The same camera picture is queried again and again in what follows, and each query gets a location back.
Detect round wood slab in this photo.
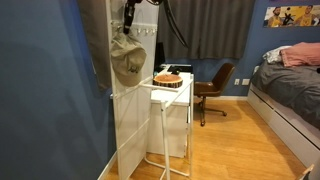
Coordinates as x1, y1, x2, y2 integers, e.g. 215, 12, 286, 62
152, 73, 184, 89

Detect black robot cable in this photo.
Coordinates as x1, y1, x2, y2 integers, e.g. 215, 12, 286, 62
162, 0, 190, 49

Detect white desk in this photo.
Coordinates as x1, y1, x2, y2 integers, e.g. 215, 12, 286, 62
146, 64, 195, 160

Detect khaki baseball cap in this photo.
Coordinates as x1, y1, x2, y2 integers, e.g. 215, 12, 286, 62
110, 28, 148, 88

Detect white metal clothes rack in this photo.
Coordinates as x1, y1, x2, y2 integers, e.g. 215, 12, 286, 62
105, 0, 195, 180

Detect black computer monitor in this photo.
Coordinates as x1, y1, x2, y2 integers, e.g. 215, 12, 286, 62
154, 41, 167, 73

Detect dark grey curtain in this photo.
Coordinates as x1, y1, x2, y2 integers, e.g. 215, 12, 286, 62
157, 0, 256, 61

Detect basketball players poster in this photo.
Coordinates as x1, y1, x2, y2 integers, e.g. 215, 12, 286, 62
263, 4, 320, 29

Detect black desk device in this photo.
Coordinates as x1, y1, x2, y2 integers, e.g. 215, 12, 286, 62
167, 64, 194, 75

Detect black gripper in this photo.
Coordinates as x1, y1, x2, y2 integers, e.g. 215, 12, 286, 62
122, 0, 144, 35

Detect grey bed cover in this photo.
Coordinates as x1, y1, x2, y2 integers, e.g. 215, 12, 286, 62
250, 59, 320, 131

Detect white pillow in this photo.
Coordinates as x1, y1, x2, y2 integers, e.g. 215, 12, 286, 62
262, 45, 293, 65

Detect pink pillow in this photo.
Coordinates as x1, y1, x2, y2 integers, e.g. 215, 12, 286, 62
279, 41, 320, 68

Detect white hook rail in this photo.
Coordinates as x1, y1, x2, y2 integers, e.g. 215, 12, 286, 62
109, 20, 158, 37

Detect brown leather office chair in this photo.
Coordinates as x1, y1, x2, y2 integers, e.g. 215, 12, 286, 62
194, 62, 236, 128

